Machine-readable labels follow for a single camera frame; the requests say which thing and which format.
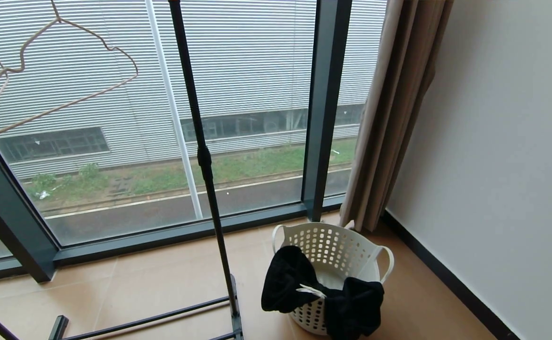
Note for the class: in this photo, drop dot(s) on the black garment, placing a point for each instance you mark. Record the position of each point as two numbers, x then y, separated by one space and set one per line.
356 307

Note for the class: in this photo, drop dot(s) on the black clothes rack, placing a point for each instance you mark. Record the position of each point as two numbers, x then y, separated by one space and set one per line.
205 160

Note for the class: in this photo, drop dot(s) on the white laundry basket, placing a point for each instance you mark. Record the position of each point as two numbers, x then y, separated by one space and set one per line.
332 245

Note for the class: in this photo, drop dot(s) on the beige curtain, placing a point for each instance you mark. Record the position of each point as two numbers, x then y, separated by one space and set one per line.
394 118

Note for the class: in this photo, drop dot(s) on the window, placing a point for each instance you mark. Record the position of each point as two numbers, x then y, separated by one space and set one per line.
91 156

